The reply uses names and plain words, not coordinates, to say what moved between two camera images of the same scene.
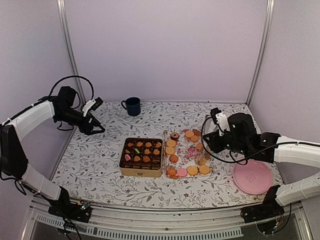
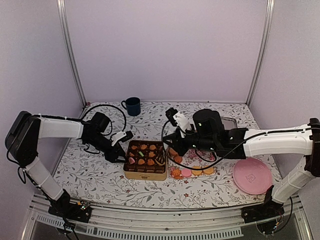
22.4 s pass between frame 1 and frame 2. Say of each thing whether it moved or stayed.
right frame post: stayed
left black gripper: moved
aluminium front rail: stayed
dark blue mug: stayed
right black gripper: moved
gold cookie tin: moved
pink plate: stayed
